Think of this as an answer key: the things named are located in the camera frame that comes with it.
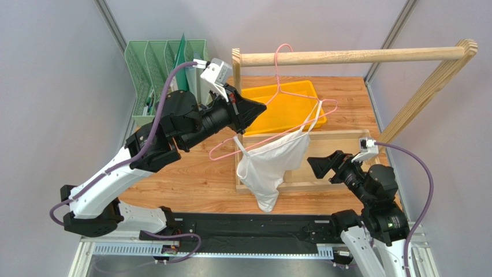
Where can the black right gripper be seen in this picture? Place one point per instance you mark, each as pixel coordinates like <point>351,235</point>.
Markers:
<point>335,170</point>

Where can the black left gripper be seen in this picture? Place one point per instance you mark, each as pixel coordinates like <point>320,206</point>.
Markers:
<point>242,112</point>

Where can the white tank top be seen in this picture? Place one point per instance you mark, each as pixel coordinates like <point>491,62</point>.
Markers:
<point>262,169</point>

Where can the pink wire hanger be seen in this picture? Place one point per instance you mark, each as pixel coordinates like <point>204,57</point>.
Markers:
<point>325,107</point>

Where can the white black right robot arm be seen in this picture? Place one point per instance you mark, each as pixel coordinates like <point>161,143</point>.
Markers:
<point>377,238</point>

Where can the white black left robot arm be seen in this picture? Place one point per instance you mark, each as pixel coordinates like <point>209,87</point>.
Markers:
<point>95,206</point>

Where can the yellow plastic tray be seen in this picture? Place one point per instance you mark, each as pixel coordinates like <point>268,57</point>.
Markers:
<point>297,102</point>

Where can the green folder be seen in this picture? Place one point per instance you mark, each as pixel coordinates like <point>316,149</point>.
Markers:
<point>179,81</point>

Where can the green file organizer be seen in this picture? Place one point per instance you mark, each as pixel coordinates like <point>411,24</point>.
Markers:
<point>150,62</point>

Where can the wooden clothes rack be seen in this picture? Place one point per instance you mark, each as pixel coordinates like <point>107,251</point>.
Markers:
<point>354,118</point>

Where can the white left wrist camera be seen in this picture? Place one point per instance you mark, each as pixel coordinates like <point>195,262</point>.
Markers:
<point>215,75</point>

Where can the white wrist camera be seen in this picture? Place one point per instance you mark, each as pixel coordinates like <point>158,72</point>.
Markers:
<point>215,75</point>
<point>368,150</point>

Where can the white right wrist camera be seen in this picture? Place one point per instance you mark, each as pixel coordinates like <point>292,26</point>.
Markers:
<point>368,150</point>

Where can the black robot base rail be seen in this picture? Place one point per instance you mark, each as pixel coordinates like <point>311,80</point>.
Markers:
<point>252,233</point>

